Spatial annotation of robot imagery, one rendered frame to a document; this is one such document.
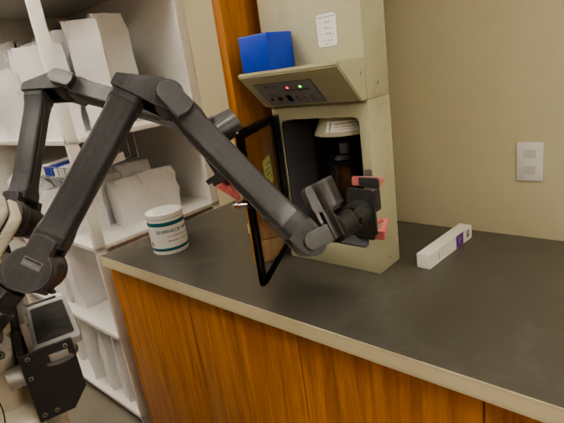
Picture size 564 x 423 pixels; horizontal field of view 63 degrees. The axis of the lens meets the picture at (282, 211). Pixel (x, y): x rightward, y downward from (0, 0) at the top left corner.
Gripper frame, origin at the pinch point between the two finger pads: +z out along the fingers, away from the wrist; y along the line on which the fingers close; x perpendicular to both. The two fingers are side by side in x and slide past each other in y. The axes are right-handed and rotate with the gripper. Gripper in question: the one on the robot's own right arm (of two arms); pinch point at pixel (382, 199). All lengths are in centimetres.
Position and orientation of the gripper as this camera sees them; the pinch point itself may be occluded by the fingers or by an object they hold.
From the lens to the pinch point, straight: 106.0
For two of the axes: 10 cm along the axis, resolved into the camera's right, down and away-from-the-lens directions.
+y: -1.5, -9.4, -2.9
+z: 6.4, -3.2, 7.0
